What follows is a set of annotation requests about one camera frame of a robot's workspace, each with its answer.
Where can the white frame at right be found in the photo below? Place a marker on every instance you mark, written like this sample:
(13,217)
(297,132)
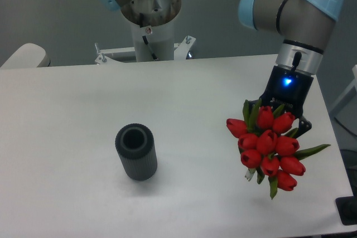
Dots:
(342,100)

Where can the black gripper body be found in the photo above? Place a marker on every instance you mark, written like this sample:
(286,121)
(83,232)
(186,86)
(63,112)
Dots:
(288,88)

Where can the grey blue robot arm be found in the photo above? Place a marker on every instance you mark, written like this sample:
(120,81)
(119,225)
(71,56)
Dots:
(306,26)

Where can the white chair back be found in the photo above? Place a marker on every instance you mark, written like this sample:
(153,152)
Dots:
(27,56)

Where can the dark grey ribbed vase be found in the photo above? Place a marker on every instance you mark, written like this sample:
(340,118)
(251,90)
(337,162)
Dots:
(135,146)

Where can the red tulip bouquet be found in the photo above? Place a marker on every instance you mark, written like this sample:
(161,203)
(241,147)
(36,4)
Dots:
(267,147)

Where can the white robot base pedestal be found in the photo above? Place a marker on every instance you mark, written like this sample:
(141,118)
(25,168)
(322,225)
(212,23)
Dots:
(152,24)

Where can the black device at table edge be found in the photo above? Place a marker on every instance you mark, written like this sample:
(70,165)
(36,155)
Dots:
(346,207)

